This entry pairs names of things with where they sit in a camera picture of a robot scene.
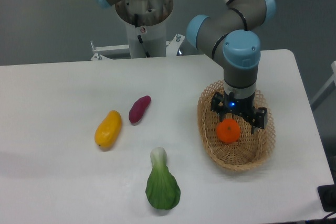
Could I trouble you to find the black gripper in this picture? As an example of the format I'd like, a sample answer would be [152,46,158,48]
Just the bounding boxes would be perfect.
[211,92,268,134]

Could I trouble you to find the orange fruit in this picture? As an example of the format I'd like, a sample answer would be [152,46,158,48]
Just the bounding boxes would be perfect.
[216,119,240,144]

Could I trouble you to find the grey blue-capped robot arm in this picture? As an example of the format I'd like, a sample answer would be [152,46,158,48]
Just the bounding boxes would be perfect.
[96,0,276,130]

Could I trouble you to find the woven wicker basket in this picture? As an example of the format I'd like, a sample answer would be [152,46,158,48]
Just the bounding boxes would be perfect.
[197,80,276,172]

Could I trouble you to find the purple sweet potato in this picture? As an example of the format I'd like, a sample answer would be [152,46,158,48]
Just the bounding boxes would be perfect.
[129,95,151,124]

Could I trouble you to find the green bok choy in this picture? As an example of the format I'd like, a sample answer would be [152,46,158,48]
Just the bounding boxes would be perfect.
[145,147,181,210]

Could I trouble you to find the black device at table edge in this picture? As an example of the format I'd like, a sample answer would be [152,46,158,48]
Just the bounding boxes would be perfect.
[317,185,335,212]

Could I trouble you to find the yellow mango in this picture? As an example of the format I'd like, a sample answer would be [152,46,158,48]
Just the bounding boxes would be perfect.
[94,110,122,148]

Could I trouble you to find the white frame at right edge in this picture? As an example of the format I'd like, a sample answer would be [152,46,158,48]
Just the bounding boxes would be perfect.
[310,61,335,111]

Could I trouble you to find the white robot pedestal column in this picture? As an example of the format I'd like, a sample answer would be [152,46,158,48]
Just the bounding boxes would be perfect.
[115,0,173,58]

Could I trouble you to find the white metal base frame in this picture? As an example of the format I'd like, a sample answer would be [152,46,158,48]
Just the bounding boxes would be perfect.
[90,34,185,61]

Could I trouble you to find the black cable on pedestal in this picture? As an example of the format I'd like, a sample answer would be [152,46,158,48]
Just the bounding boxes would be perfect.
[134,13,151,58]

